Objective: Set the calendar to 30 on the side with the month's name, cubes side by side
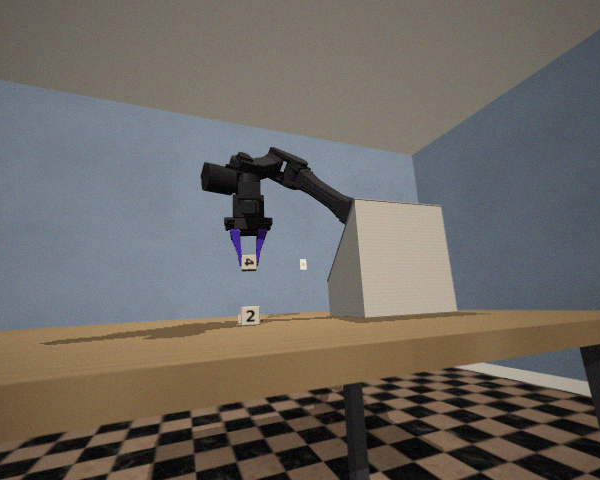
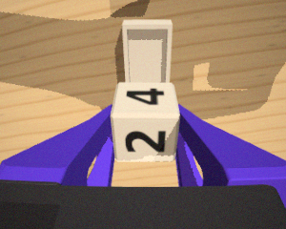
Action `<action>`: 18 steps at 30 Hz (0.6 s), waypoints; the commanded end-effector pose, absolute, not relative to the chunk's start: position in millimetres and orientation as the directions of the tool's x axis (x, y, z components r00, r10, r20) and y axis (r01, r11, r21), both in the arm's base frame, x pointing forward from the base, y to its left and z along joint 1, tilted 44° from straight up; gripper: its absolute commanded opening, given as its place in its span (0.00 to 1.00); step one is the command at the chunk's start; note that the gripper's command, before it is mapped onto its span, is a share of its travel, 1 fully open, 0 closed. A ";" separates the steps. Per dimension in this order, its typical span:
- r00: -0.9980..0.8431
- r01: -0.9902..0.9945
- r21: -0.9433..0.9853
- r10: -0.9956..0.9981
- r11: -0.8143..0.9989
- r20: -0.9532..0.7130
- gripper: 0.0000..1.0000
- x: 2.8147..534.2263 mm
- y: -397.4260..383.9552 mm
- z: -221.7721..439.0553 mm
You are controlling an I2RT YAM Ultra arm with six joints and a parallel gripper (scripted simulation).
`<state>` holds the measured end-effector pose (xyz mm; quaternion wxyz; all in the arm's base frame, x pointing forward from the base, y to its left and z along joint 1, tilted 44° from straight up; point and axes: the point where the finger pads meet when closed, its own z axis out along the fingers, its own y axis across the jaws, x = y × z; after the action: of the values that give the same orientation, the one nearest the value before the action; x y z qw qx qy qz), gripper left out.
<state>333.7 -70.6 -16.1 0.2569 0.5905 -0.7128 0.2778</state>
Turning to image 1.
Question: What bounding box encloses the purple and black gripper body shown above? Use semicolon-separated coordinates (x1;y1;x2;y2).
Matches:
224;217;272;236

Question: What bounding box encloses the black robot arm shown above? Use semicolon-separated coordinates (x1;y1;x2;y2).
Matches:
200;147;354;225

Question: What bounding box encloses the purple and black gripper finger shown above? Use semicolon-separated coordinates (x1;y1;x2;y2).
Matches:
256;229;267;266
230;229;242;266

